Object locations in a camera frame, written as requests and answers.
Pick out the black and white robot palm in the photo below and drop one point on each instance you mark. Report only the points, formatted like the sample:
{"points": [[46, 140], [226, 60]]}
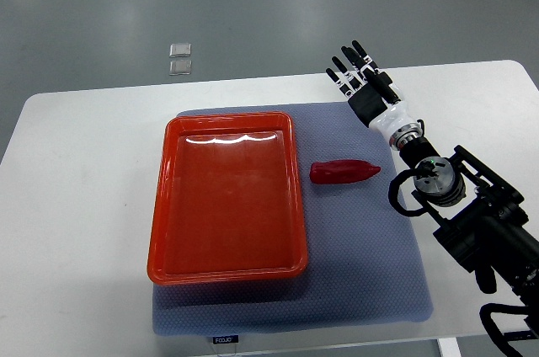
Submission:
{"points": [[378, 104]]}

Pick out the lower floor socket plate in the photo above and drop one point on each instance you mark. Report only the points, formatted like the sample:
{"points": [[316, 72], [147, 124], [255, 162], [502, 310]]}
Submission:
{"points": [[180, 67]]}

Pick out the white table leg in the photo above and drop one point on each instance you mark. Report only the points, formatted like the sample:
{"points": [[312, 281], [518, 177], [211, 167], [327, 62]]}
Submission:
{"points": [[448, 347]]}

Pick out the red plastic tray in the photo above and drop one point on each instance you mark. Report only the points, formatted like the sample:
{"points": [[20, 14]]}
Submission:
{"points": [[228, 205]]}

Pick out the floor socket plate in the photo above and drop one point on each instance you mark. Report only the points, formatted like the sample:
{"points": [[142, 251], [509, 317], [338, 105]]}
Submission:
{"points": [[180, 67], [179, 50]]}

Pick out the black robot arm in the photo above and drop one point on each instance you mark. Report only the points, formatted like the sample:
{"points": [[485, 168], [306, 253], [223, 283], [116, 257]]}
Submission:
{"points": [[481, 222]]}

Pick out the blue-grey textured mat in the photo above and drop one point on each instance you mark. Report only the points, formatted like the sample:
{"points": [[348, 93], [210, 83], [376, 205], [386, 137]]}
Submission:
{"points": [[364, 262]]}

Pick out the red pepper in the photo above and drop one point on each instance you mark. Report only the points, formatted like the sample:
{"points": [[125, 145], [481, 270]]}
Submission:
{"points": [[342, 171]]}

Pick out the upper floor socket plate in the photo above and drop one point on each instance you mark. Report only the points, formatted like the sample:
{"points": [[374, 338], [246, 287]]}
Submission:
{"points": [[179, 50]]}

